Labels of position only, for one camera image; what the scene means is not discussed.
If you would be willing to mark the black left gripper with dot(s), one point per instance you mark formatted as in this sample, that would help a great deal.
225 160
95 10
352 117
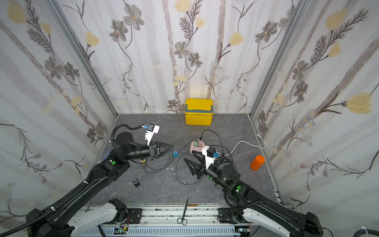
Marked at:
154 150

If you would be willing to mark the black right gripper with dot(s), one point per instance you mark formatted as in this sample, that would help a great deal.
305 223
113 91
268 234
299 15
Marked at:
202 168

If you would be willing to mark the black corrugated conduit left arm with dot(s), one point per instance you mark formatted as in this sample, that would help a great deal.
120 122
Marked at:
54 219

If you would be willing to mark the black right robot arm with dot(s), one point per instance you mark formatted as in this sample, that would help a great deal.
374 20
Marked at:
248 205

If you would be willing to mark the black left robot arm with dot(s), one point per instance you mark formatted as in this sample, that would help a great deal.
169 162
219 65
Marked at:
114 210

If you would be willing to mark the pink power strip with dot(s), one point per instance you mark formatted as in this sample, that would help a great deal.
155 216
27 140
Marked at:
193 148

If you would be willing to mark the black mp3 player left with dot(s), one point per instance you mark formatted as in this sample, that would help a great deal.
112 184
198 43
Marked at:
136 183

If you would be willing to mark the blue transparent plastic case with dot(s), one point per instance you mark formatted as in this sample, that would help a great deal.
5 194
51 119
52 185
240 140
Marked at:
105 155

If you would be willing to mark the orange cylindrical bottle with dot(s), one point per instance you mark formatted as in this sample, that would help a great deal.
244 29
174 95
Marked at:
257 162

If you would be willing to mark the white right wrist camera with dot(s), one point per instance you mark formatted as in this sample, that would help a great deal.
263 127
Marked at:
210 155

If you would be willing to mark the yellow storage box grey handle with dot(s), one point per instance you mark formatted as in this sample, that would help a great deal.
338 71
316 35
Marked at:
199 111

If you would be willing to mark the black handled scissors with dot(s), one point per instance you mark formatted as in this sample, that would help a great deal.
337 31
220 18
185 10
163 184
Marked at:
182 220

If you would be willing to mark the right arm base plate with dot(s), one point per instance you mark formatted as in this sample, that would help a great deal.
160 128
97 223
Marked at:
227 216

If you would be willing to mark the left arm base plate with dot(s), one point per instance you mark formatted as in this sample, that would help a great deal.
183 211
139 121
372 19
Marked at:
133 216

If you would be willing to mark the white slotted cable duct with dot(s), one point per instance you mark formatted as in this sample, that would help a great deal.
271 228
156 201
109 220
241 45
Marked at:
164 231

